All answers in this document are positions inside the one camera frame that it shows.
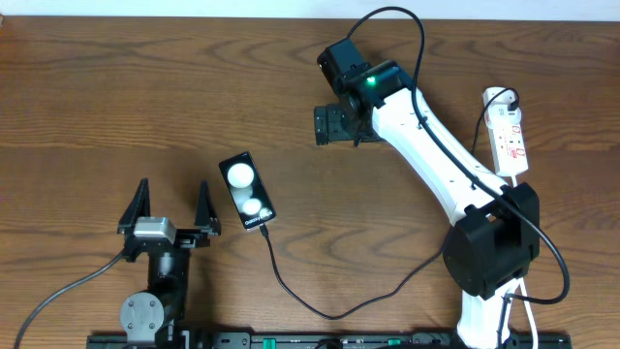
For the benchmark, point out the white USB charger plug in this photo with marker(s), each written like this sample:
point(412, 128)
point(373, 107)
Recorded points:
point(507, 106)

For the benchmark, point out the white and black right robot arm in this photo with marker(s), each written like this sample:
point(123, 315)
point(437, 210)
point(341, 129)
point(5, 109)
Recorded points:
point(492, 240)

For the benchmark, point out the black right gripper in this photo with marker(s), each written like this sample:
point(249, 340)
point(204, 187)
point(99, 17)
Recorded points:
point(327, 126)

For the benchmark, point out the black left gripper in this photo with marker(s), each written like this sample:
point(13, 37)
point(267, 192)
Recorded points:
point(208, 227)

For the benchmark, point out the white power strip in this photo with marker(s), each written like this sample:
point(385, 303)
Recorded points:
point(506, 139)

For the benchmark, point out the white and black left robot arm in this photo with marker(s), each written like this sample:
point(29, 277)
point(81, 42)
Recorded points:
point(151, 318)

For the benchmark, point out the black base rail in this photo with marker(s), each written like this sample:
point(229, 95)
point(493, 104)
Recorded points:
point(232, 340)

